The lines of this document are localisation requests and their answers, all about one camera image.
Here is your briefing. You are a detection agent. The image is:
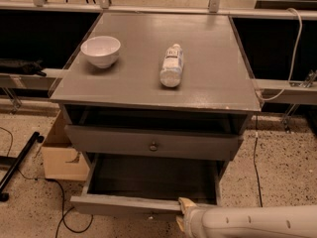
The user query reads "grey drawer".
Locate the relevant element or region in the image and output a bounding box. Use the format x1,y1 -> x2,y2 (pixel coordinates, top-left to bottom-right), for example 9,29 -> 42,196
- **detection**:
71,154 -> 228,221
64,125 -> 243,161

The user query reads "grey drawer cabinet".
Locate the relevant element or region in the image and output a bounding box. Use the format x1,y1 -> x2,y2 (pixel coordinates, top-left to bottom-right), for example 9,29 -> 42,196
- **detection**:
49,11 -> 262,208

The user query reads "white ceramic bowl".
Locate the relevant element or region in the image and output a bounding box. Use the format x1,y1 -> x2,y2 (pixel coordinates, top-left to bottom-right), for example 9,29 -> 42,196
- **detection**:
80,36 -> 121,68

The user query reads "grey top drawer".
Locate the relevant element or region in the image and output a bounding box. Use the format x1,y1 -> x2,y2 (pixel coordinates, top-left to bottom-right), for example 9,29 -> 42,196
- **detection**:
64,125 -> 243,161

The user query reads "black cloth bag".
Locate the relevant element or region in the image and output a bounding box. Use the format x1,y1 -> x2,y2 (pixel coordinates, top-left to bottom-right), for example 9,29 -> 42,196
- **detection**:
0,59 -> 47,76

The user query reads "black floor cable left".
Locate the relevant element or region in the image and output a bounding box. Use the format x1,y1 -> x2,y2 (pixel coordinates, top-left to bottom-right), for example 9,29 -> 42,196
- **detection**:
0,126 -> 94,238

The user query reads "black metal stand leg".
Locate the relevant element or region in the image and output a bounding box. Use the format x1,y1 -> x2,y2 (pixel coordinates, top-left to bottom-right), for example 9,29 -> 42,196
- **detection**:
0,132 -> 44,202

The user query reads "cardboard box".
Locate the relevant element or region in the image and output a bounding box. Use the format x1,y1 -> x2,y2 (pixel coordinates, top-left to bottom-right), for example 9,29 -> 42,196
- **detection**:
41,112 -> 90,181

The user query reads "clear plastic bottle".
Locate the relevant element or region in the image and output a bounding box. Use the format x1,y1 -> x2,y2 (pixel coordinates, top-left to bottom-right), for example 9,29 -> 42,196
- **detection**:
159,44 -> 184,87

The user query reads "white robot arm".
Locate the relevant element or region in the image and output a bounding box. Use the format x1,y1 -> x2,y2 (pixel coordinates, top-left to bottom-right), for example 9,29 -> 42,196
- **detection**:
176,197 -> 317,238

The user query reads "white hanging cable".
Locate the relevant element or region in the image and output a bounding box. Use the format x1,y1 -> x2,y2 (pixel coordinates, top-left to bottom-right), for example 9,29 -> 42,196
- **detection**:
256,7 -> 304,102

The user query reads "black floor cable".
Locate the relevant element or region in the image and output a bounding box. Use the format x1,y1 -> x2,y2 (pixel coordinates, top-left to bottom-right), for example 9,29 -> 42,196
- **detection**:
252,114 -> 264,208
0,126 -> 94,238

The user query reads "metal frame rail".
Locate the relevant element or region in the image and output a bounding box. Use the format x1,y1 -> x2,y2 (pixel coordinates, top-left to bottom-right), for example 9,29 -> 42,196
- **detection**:
0,0 -> 317,21

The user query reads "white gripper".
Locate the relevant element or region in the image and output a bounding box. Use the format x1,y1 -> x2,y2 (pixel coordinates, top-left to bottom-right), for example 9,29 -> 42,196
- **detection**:
175,197 -> 211,238

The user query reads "black floor cable right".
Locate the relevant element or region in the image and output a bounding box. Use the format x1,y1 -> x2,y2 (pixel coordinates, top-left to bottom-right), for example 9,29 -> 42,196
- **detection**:
252,114 -> 264,208

